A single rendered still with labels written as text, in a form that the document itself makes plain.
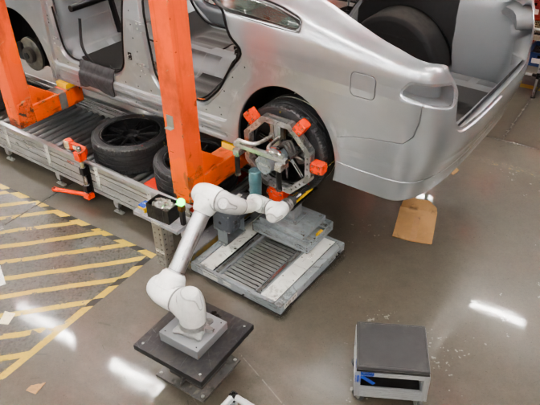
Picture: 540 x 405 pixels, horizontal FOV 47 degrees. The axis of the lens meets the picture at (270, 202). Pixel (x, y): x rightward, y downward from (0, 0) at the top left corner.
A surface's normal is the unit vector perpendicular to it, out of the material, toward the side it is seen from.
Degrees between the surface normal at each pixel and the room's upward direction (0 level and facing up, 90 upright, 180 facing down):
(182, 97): 90
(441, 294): 0
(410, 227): 1
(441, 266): 0
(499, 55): 90
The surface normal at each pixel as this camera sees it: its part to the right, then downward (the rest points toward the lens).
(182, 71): 0.81, 0.33
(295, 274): -0.02, -0.82
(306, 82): -0.59, 0.47
